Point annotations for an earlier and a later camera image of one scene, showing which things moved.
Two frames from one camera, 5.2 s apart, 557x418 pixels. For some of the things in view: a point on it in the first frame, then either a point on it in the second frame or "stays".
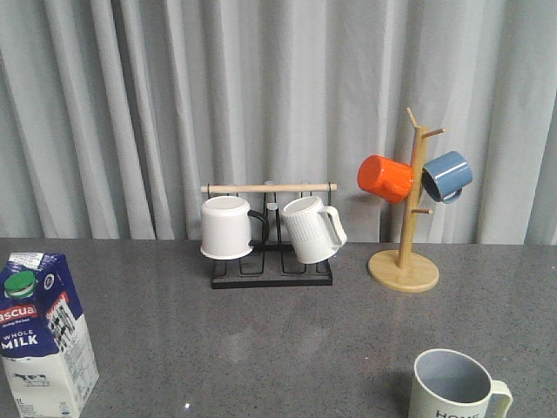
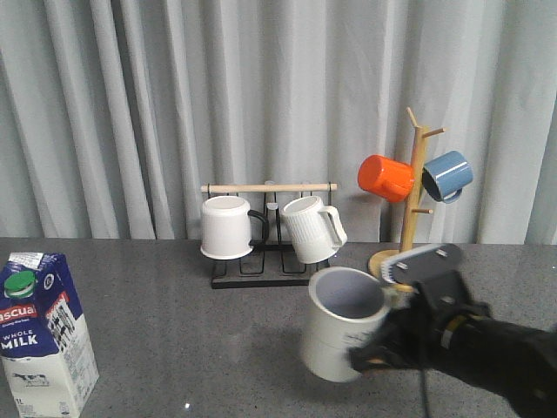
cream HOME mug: [448, 385] → [345, 305]
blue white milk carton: [44, 340] stays
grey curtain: [115, 113] stays
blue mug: [444, 177] stays
